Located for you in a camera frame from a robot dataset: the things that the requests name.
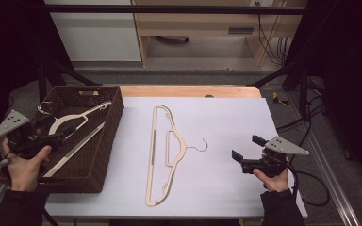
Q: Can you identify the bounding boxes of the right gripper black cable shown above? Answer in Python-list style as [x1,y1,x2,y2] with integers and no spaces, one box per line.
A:
[286,162,332,208]

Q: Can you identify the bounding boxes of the light wooden desk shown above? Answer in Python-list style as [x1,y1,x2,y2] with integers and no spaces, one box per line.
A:
[131,0,309,68]

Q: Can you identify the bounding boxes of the yellow and black floor object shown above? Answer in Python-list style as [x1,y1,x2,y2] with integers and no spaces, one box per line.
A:
[271,91,290,106]

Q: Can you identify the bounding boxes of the black metal stand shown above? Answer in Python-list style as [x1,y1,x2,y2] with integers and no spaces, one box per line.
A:
[37,57,103,104]
[248,59,311,118]

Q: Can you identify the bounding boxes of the beige plastic clothes hanger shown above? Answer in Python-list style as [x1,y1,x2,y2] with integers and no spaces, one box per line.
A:
[37,101,113,179]
[144,104,209,207]

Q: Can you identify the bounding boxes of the white cabinet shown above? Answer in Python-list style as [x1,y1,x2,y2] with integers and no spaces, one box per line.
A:
[43,0,142,63]

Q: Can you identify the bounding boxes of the black horizontal frame bar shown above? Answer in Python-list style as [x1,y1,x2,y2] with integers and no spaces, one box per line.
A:
[43,4,307,16]

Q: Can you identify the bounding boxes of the dark object under desk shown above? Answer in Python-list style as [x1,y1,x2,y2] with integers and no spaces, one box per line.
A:
[155,35,191,44]

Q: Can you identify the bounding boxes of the black floor cables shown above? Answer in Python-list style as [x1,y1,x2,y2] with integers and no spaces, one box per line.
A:
[275,76,328,142]

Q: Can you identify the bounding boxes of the brown woven basket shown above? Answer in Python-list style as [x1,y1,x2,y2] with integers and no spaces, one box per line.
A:
[0,85,125,194]

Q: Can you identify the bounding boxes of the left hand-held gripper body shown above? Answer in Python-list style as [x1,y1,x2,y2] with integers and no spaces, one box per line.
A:
[0,109,66,159]

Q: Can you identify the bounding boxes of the person's left hand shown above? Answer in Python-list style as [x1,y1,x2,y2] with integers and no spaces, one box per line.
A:
[1,138,53,193]

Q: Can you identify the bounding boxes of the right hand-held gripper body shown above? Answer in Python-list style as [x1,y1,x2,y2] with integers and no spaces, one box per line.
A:
[240,136,310,179]

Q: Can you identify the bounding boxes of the white table sheet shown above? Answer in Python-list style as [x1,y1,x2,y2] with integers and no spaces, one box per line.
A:
[45,96,309,218]

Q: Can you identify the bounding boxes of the dark curtain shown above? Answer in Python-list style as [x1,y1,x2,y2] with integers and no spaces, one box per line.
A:
[0,0,74,153]
[282,0,362,191]

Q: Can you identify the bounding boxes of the hanging black cables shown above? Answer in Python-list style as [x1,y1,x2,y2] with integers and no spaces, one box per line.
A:
[256,2,289,66]

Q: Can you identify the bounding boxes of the person's right hand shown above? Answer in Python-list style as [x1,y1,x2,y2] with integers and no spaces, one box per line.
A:
[252,150,290,193]

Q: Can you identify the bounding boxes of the left gripper cable white plug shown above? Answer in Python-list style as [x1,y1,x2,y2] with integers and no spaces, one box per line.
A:
[0,137,13,173]

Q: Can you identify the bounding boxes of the wooden table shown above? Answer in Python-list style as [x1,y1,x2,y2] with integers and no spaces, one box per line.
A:
[119,85,262,99]

